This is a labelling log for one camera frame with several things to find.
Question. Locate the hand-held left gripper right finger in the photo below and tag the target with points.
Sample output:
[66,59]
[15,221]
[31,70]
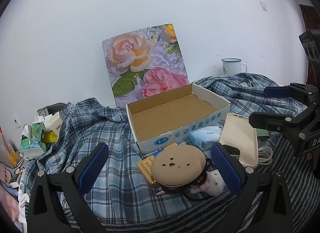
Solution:
[226,170]

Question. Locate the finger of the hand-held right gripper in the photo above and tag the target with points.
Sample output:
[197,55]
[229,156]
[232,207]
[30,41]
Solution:
[276,91]
[270,121]

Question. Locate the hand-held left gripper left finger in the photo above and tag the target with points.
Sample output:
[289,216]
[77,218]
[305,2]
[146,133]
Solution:
[93,168]

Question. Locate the green card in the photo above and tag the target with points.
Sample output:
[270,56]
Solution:
[262,134]

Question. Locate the beige phone case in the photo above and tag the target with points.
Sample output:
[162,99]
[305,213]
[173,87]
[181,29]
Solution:
[240,135]

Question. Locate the blue tissue packet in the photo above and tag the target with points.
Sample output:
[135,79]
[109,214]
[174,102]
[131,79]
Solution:
[203,136]

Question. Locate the beige round compact mirror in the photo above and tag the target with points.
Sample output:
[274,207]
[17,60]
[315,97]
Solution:
[175,168]

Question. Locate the yellow cigarette pack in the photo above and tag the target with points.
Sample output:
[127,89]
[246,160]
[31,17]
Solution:
[146,169]

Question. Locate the white cardboard box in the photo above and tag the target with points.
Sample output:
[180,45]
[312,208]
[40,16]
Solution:
[175,134]

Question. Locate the white pink plush toy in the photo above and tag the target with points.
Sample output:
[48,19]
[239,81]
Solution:
[212,185]

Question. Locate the blue plaid cloth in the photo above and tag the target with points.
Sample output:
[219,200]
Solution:
[120,173]

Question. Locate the grey striped bed cover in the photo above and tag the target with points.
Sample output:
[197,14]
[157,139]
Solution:
[287,173]

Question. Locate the white enamel mug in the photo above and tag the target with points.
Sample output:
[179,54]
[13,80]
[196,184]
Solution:
[230,67]

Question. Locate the small yellow box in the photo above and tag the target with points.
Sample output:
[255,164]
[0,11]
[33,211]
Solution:
[51,136]

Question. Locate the small white box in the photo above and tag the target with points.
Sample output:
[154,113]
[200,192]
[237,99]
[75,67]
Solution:
[55,122]

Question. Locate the green floral tissue pack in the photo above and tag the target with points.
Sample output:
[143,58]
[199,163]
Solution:
[32,140]

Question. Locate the grey black bag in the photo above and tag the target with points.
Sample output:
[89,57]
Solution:
[53,109]

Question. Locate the brown door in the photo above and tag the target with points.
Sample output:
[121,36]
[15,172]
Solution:
[311,20]

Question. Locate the pink cartoon box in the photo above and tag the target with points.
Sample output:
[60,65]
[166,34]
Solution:
[7,175]

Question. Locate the plastic drink cup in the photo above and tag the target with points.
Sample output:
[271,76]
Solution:
[8,150]

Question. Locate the floral picture board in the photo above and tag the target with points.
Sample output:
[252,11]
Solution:
[140,55]

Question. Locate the white light switch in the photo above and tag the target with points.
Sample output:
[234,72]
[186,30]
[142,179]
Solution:
[263,5]

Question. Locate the white wall socket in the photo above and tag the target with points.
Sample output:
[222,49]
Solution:
[16,121]

